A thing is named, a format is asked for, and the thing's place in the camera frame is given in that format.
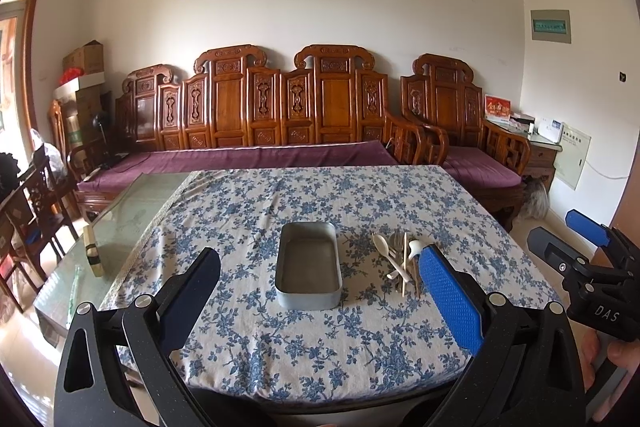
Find carved wooden armchair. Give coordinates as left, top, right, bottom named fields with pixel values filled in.
left=400, top=53, right=525, bottom=231

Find white ceramic soup spoon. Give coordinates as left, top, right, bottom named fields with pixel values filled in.
left=388, top=236, right=426, bottom=282

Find purple armchair cushion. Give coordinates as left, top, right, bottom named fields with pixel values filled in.
left=442, top=146, right=522, bottom=190

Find purple sofa cushion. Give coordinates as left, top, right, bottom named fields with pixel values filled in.
left=78, top=141, right=397, bottom=194

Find person's right hand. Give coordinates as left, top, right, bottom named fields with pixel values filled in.
left=580, top=329, right=639, bottom=395

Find cream plastic fork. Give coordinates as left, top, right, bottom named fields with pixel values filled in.
left=401, top=232, right=411, bottom=297

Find white wall panel cover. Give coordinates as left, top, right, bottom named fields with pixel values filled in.
left=554, top=124, right=591, bottom=190

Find carved wooden sofa bench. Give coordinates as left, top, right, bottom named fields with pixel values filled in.
left=67, top=44, right=427, bottom=212

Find beige box with black band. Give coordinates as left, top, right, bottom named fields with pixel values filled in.
left=82, top=225, right=104, bottom=277

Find stacked cardboard boxes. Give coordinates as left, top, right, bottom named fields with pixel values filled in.
left=49, top=40, right=111, bottom=154

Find rectangular metal tray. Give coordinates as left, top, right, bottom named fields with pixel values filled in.
left=274, top=222, right=343, bottom=311

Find stainless steel fork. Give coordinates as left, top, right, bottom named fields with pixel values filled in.
left=388, top=231, right=407, bottom=268

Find wall electrical panel box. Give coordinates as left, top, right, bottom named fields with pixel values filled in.
left=530, top=10, right=572, bottom=44

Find dark wooden dining chair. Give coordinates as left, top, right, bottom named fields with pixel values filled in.
left=1, top=146, right=79, bottom=294

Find wooden side table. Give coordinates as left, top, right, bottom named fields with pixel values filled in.
left=483, top=119, right=561, bottom=191

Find brown wooden chopstick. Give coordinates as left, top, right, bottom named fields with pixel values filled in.
left=410, top=256, right=422, bottom=299

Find blue floral tablecloth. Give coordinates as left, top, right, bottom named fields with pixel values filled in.
left=103, top=166, right=556, bottom=407

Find red gift box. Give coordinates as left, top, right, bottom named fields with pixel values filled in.
left=484, top=94, right=512, bottom=121

